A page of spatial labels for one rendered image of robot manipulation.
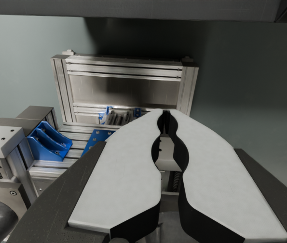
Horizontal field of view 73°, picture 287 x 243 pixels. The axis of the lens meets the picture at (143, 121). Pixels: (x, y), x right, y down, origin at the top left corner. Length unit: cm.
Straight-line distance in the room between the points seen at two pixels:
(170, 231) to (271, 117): 142
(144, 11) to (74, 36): 109
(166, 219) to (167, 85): 85
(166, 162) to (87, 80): 91
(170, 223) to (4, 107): 168
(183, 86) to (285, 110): 87
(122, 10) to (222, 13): 17
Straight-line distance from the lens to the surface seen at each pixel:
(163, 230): 51
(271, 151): 199
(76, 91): 132
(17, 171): 64
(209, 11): 39
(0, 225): 65
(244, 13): 40
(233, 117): 166
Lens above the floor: 133
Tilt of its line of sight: 58 degrees down
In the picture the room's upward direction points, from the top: 174 degrees counter-clockwise
